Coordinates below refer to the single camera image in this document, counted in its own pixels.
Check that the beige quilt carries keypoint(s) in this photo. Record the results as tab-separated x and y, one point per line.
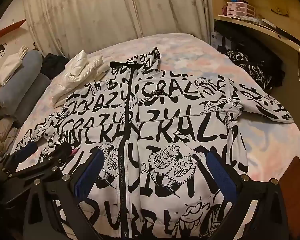
3	135

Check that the white puffer jacket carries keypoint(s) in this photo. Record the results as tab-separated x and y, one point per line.
77	72

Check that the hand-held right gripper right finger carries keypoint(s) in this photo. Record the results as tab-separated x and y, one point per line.
220	172

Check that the wooden ornament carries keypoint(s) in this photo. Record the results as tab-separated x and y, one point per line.
280	11

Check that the pastel patterned bed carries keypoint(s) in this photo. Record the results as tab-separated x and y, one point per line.
190	52

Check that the beige curtain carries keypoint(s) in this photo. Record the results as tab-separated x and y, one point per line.
102	12

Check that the curved wooden desk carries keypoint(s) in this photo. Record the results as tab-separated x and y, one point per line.
240	23

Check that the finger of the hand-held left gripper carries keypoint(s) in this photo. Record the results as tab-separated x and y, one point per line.
61	152
23	152

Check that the white black graffiti print jacket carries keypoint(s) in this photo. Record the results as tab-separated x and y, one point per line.
165	120

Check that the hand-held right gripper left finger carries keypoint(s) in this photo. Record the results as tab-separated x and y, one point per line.
90	172

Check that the white folded cloth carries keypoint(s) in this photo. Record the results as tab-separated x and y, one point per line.
10	67

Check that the pink drawer organizer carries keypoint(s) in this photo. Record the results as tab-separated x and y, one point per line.
237	8

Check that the long black strip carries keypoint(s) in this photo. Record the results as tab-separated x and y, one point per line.
287	33

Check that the cartoon face wall sticker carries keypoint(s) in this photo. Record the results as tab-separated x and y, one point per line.
1	50

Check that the white cardboard box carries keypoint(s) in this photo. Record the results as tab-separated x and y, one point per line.
215	40

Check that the red wall shelf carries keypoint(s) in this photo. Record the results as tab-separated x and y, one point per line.
5	31

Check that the black bag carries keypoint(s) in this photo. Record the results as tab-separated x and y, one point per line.
270	67

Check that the grey bolster pillow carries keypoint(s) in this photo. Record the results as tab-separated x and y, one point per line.
17	82
36	90

